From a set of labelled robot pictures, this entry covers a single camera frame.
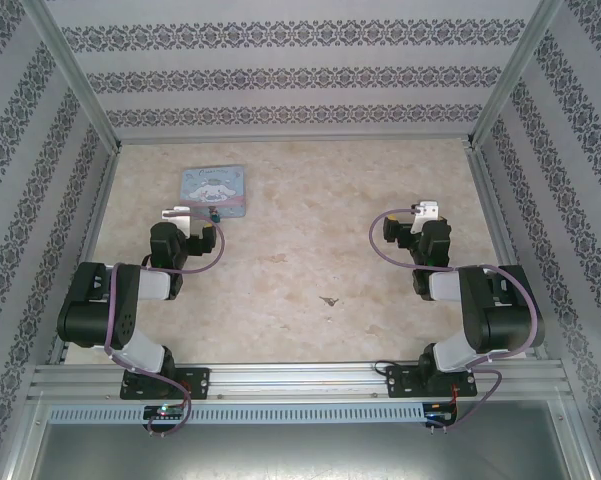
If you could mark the aluminium frame post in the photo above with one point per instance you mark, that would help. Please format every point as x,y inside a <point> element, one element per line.
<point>75,75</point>
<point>515,70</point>

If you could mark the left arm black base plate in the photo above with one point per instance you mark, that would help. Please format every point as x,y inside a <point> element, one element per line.
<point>197,382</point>

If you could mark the left aluminium side rail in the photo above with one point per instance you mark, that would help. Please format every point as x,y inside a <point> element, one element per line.
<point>87,250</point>

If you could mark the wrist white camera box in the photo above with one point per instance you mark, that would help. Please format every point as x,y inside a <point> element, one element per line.
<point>177,215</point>
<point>426,210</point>

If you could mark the grey metal sheet panel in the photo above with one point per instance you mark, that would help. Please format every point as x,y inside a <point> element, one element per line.
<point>300,452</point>

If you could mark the right aluminium side rail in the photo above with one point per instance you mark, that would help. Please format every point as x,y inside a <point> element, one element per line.
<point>490,200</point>

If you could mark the right aluminium frame post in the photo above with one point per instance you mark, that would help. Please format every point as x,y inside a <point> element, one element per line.
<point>515,70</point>

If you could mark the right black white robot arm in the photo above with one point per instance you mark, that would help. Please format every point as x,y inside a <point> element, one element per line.
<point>500,325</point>

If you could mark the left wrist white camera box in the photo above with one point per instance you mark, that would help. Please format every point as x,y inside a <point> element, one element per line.
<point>177,215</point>

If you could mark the light blue illustrated pouch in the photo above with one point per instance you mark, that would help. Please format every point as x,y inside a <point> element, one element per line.
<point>215,187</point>

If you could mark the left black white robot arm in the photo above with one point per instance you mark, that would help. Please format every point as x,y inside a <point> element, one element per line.
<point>130,310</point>

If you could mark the aluminium mounting rail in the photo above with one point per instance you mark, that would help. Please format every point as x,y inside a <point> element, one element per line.
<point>290,377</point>

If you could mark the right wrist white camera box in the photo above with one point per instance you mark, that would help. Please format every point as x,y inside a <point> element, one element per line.
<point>426,210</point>

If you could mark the aluminium side rail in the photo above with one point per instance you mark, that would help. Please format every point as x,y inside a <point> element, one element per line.
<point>490,200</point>
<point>87,250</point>

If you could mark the left aluminium frame post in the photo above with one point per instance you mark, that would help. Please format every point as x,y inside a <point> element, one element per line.
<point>75,75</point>

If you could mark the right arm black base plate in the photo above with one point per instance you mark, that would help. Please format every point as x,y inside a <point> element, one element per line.
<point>402,382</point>

